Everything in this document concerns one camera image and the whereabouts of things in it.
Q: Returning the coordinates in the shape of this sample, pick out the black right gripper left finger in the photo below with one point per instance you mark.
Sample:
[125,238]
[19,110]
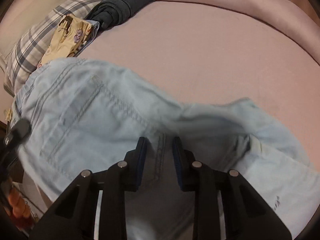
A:
[95,197]

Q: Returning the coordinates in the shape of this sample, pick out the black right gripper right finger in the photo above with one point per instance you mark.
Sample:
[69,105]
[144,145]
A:
[246,214]

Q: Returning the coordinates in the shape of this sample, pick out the light blue denim pants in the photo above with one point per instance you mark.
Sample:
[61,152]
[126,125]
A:
[86,115]

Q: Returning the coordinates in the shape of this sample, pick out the left hand orange glove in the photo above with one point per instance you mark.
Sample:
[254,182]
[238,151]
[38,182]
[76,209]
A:
[20,213]

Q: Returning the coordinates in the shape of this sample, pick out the pink bed sheet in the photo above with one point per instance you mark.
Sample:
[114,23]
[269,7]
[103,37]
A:
[200,54]

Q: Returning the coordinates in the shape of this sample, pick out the plaid pillow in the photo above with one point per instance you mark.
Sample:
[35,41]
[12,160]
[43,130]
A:
[28,50]

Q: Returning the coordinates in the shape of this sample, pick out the yellow cartoon print garment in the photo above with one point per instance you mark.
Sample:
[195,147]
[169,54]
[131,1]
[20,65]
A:
[70,38]

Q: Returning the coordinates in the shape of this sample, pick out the dark grey folded garment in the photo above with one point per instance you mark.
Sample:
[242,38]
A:
[110,13]

